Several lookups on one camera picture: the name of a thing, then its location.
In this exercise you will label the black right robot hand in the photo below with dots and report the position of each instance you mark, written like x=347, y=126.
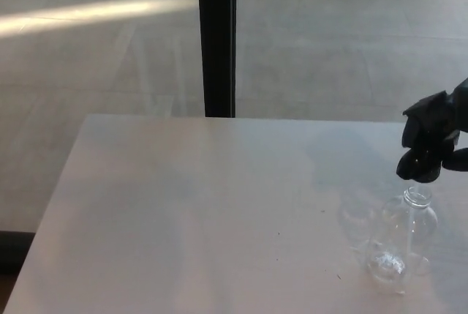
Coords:
x=438, y=116

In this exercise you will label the black spray trigger lid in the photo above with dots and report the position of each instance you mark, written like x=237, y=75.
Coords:
x=417, y=171

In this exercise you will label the clear plastic spray bottle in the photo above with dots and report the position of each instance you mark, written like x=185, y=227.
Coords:
x=420, y=224

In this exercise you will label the black vertical window post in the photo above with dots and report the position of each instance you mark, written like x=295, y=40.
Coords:
x=217, y=39

